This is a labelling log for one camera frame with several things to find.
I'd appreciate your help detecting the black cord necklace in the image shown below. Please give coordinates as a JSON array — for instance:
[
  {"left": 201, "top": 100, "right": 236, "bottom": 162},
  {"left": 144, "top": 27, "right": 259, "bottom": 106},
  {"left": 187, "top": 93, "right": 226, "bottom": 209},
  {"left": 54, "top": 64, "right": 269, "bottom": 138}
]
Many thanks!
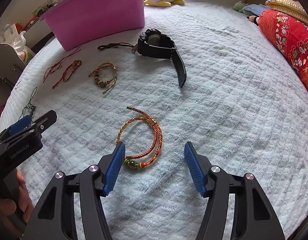
[{"left": 18, "top": 87, "right": 39, "bottom": 122}]

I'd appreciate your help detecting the orange braided rope bracelet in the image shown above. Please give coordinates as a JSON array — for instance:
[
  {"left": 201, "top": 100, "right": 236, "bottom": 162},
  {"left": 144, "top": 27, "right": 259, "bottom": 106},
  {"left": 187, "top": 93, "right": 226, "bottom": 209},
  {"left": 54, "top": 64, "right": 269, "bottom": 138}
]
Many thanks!
[{"left": 115, "top": 106, "right": 164, "bottom": 170}]

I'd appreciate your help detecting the person's left hand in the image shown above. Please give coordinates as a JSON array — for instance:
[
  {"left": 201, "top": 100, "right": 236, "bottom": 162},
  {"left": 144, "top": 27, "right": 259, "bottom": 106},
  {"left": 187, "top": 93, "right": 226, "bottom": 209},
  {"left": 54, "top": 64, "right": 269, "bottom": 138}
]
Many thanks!
[{"left": 0, "top": 170, "right": 34, "bottom": 238}]

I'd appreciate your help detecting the grey chair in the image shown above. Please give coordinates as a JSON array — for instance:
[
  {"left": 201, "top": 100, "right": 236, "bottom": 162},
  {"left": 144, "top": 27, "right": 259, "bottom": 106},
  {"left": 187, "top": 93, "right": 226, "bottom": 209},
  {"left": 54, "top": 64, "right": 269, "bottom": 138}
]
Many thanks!
[{"left": 0, "top": 43, "right": 26, "bottom": 89}]

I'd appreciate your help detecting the white plastic bag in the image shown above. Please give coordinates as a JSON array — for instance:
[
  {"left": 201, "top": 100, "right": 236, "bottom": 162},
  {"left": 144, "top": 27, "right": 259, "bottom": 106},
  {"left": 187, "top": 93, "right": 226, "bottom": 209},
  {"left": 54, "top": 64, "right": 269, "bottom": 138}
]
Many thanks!
[{"left": 12, "top": 31, "right": 36, "bottom": 65}]

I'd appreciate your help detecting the white paper shopping bag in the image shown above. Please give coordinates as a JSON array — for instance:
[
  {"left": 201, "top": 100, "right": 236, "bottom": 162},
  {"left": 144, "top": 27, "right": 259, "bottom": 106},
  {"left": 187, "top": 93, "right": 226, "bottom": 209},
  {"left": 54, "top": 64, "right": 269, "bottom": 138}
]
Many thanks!
[{"left": 0, "top": 24, "right": 19, "bottom": 46}]

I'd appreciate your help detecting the grey bedside cabinet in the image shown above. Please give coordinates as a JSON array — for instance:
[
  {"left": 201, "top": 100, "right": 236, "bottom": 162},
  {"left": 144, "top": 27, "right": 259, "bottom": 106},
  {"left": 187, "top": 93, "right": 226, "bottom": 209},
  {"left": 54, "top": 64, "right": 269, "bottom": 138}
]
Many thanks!
[{"left": 23, "top": 0, "right": 59, "bottom": 49}]

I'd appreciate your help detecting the light blue quilted blanket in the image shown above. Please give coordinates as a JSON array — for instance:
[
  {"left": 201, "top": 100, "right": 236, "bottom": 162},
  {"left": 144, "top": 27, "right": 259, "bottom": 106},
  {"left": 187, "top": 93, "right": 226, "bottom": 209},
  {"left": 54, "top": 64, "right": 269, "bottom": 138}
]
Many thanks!
[{"left": 0, "top": 0, "right": 308, "bottom": 239}]

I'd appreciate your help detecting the black wrist watch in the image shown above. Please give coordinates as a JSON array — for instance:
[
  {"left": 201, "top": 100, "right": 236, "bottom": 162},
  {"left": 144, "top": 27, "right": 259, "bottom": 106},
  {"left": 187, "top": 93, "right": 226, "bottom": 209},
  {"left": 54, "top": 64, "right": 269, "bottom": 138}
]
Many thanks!
[{"left": 137, "top": 29, "right": 187, "bottom": 88}]

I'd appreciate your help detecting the pink plastic bin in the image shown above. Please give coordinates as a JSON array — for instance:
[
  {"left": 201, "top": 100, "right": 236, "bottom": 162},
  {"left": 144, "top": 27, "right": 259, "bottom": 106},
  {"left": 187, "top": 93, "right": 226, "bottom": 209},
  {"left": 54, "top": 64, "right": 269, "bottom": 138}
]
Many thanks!
[{"left": 42, "top": 0, "right": 145, "bottom": 51}]

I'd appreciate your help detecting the red floral quilt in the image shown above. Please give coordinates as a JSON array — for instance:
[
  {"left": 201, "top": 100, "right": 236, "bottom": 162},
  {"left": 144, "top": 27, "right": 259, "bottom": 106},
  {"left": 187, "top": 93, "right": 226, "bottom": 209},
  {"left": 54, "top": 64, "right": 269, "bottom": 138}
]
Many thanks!
[{"left": 258, "top": 10, "right": 308, "bottom": 92}]

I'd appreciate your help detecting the panda plush toy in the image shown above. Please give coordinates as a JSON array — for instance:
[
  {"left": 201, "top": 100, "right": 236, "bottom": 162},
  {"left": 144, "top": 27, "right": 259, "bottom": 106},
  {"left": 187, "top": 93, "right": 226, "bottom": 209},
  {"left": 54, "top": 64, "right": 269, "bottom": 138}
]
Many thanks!
[{"left": 247, "top": 15, "right": 259, "bottom": 26}]

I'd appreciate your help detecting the green yellow plush toy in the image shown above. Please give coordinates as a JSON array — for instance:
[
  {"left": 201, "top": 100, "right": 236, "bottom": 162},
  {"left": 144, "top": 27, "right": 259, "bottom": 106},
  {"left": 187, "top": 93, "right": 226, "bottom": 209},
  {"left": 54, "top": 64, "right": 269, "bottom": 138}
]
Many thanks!
[{"left": 232, "top": 1, "right": 247, "bottom": 13}]

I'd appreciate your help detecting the blue small pillow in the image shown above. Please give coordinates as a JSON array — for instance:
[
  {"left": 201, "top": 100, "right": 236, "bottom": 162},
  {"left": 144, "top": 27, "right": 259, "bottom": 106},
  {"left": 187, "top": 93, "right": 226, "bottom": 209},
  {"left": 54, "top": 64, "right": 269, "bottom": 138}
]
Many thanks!
[{"left": 242, "top": 4, "right": 271, "bottom": 16}]

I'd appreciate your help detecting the yellow knitted blanket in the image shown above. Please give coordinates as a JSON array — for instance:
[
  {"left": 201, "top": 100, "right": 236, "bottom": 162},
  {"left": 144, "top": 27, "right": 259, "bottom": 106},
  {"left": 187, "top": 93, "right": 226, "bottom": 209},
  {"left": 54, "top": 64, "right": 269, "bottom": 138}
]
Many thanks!
[{"left": 265, "top": 0, "right": 308, "bottom": 26}]

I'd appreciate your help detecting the red string bracelet with bell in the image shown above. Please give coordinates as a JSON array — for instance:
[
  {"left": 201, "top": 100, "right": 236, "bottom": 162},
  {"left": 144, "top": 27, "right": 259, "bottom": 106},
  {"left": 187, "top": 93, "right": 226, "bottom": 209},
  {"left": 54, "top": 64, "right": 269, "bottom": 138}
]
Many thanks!
[{"left": 42, "top": 46, "right": 83, "bottom": 84}]

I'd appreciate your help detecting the red knotted charm bracelet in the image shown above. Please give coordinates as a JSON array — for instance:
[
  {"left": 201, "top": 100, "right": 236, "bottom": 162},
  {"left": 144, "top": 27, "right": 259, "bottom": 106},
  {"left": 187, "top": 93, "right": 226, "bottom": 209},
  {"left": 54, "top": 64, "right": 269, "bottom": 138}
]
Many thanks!
[{"left": 52, "top": 59, "right": 83, "bottom": 90}]

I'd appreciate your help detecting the black cord with charm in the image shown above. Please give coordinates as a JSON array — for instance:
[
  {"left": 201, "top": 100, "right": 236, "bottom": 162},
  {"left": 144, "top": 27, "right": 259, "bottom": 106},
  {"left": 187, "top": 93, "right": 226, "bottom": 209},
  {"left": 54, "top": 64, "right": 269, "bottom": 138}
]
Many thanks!
[{"left": 97, "top": 42, "right": 138, "bottom": 53}]

